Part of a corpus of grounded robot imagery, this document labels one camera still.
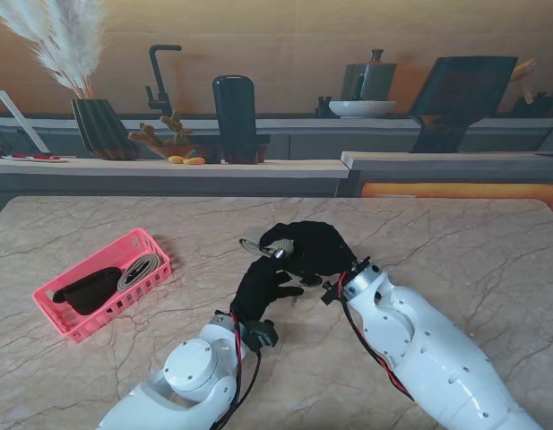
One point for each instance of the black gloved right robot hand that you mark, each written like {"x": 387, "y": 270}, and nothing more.
{"x": 321, "y": 251}

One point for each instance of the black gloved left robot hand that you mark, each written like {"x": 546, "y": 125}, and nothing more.
{"x": 258, "y": 291}

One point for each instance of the pale beige webbing belt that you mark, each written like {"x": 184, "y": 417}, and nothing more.
{"x": 282, "y": 245}

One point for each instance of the beige braided belt black leather ends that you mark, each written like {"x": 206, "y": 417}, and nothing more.
{"x": 139, "y": 271}

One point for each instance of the dark brown webbing belt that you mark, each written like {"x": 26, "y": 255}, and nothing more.
{"x": 94, "y": 291}

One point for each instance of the pink plastic storage basket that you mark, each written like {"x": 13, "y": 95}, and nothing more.
{"x": 65, "y": 313}

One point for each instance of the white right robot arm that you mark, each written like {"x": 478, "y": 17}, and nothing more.
{"x": 437, "y": 345}

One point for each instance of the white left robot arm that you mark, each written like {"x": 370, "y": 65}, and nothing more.
{"x": 186, "y": 376}

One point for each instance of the small black holder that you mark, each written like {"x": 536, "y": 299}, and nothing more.
{"x": 323, "y": 109}

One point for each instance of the orange fruit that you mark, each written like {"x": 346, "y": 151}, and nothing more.
{"x": 175, "y": 159}
{"x": 194, "y": 161}

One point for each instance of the grey counter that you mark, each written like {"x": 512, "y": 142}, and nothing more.
{"x": 437, "y": 163}

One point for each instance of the white speckled bowl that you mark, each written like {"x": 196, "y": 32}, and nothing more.
{"x": 361, "y": 109}

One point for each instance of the tall dark canister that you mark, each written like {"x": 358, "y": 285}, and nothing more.
{"x": 235, "y": 116}

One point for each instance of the cactus plant in bowl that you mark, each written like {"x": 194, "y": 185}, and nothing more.
{"x": 170, "y": 148}

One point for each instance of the grey pot with lid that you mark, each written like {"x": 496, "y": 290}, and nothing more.
{"x": 374, "y": 83}

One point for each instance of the dark ribbed vase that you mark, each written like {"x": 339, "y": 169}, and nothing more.
{"x": 101, "y": 130}

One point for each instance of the black kitchen faucet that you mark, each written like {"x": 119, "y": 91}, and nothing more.
{"x": 158, "y": 76}

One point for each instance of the dark utensil holder with utensils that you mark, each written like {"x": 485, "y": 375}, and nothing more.
{"x": 533, "y": 105}

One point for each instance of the plate with red slices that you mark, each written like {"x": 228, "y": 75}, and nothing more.
{"x": 34, "y": 158}

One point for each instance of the white leaning board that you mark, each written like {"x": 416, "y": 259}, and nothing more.
{"x": 20, "y": 118}

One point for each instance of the white pampas grass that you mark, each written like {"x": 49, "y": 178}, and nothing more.
{"x": 70, "y": 49}

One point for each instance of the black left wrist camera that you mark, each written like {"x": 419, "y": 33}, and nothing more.
{"x": 262, "y": 333}

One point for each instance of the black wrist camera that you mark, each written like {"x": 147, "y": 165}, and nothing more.
{"x": 262, "y": 333}
{"x": 333, "y": 293}

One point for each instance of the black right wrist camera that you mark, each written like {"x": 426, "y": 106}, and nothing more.
{"x": 333, "y": 293}

